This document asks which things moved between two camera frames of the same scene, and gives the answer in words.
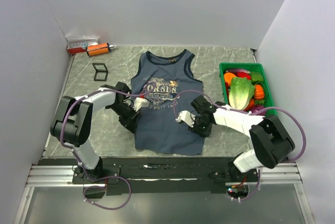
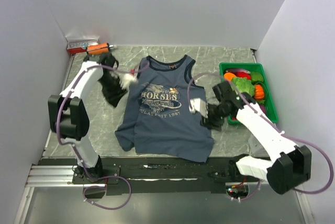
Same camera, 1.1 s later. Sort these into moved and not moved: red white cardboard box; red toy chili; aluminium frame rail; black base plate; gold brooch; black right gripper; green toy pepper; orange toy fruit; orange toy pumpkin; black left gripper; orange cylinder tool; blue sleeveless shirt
Moved: black right gripper; blue sleeveless shirt; black left gripper; gold brooch
Not moved: aluminium frame rail; orange toy fruit; green toy pepper; red toy chili; orange toy pumpkin; red white cardboard box; orange cylinder tool; black base plate
